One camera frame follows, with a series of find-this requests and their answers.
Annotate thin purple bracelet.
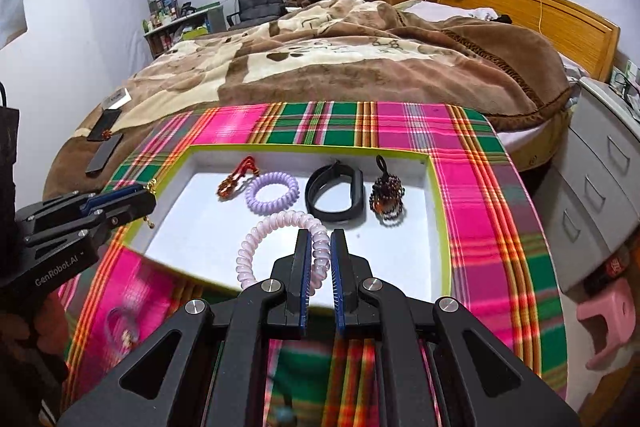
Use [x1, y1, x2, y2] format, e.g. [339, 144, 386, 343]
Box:
[102, 304, 143, 355]

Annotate dark beaded ornament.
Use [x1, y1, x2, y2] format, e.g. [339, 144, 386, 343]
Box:
[369, 155, 406, 224]

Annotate brown printed blanket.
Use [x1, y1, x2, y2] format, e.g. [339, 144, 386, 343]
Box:
[42, 0, 573, 202]

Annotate pale pink coil hair tie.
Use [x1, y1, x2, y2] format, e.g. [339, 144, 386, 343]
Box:
[236, 211, 332, 295]

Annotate black rectangular case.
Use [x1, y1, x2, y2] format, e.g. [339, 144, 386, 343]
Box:
[85, 132, 125, 178]

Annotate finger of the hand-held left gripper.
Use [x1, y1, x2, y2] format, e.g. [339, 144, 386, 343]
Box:
[22, 194, 157, 258]
[15, 183, 151, 228]

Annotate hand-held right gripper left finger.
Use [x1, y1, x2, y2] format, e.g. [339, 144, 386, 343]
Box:
[59, 228, 313, 427]

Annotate black wristband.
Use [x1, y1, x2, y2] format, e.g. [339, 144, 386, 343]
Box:
[305, 160, 365, 225]

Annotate gold chain dark flower ornament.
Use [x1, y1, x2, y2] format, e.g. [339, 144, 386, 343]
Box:
[142, 181, 161, 228]

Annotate person's left hand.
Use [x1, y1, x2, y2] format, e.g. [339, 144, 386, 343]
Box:
[27, 294, 71, 388]

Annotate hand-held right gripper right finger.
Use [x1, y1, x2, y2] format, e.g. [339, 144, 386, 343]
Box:
[330, 228, 583, 427]

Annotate wooden headboard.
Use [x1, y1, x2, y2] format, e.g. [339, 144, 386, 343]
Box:
[430, 0, 621, 82]

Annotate pink plastic stool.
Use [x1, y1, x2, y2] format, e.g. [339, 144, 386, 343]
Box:
[576, 279, 637, 370]

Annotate purple coil hair tie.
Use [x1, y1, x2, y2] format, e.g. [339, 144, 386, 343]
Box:
[245, 173, 300, 214]

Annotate white card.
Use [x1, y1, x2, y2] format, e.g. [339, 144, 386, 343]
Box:
[100, 89, 132, 112]

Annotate white pillow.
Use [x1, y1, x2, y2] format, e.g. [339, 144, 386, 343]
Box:
[400, 0, 501, 24]

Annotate red braided bracelet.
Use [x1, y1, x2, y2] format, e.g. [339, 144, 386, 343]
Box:
[216, 157, 261, 199]

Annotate grey drawer cabinet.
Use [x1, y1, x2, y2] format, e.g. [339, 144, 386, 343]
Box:
[550, 77, 640, 293]

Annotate eyeglasses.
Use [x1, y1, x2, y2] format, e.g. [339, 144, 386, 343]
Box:
[612, 62, 640, 100]

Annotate white shelf desk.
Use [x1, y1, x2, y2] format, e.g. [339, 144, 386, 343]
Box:
[142, 2, 226, 58]

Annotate yellow-green cardboard box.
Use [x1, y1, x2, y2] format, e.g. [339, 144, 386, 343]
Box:
[121, 144, 455, 312]

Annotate pink green plaid cloth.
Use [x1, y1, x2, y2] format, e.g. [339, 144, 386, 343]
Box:
[57, 101, 568, 427]

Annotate white hanging cloth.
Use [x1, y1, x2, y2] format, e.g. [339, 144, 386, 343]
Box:
[0, 0, 26, 50]

